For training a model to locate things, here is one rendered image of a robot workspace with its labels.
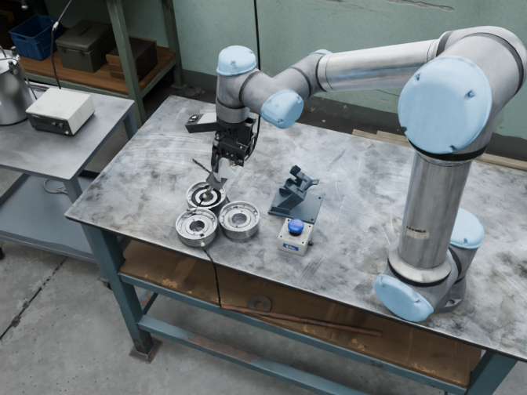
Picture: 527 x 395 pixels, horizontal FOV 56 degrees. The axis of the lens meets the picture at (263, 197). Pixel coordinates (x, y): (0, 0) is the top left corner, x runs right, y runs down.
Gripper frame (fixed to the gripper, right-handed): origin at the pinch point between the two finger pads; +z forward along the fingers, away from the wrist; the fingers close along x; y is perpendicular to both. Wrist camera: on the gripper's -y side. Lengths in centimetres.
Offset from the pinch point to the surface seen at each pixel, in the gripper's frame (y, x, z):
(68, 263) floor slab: -73, 8, 104
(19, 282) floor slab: -86, -8, 105
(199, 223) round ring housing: -1.1, -8.8, 11.7
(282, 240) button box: 20.9, -8.0, 6.1
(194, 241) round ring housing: 0.8, -15.7, 9.8
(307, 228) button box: 25.4, -2.5, 5.2
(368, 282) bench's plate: 43.4, -9.5, 7.3
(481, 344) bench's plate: 69, -16, 4
